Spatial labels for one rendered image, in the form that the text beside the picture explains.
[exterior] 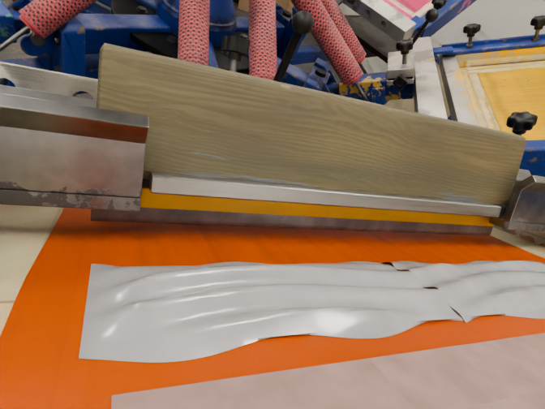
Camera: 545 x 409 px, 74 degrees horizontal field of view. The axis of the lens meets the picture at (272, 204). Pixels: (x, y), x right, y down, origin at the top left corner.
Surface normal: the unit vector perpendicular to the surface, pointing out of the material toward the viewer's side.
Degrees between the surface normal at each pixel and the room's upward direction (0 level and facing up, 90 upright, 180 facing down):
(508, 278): 2
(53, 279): 32
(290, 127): 54
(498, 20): 90
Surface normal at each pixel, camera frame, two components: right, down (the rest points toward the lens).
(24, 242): 0.18, -0.95
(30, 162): 0.38, 0.30
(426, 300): 0.31, -0.63
